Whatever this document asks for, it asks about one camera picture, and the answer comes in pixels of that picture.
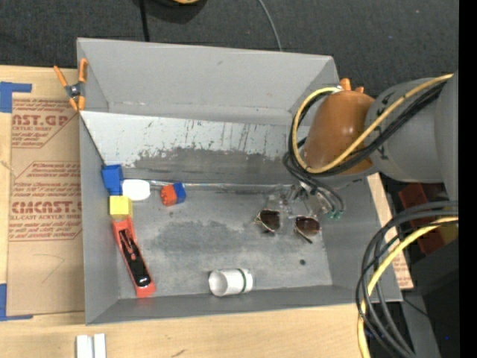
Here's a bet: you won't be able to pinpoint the brown cardboard board red print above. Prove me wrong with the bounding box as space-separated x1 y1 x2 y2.
0 64 415 318

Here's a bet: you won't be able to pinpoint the white plastic container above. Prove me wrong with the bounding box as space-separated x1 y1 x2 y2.
121 179 152 202

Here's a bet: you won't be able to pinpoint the brown lens sunglasses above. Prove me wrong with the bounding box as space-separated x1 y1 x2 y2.
254 207 322 245

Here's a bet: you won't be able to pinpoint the white cup with green stripe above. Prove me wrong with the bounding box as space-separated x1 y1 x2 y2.
207 268 255 298

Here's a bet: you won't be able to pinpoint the yellow block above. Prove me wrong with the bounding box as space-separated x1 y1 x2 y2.
108 195 134 219

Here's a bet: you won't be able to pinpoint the grey metal bin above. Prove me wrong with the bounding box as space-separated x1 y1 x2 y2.
76 37 404 326

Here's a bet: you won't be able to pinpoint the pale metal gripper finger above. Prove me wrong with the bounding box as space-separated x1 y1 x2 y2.
283 198 311 216
274 188 301 201

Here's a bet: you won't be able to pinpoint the blue block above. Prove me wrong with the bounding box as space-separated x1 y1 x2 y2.
101 164 125 196

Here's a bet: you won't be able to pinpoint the red and blue cube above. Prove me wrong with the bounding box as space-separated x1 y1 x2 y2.
159 182 187 207

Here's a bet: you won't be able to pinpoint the orange and black hand tool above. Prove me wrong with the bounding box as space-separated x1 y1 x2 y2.
110 214 157 299

